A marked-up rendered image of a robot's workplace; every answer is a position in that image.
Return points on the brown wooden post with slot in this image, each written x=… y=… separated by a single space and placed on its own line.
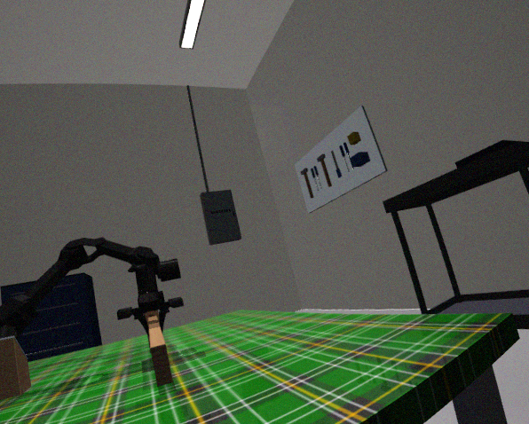
x=150 y=314

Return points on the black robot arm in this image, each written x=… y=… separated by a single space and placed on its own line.
x=19 y=311

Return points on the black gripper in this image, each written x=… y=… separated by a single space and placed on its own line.
x=164 y=307

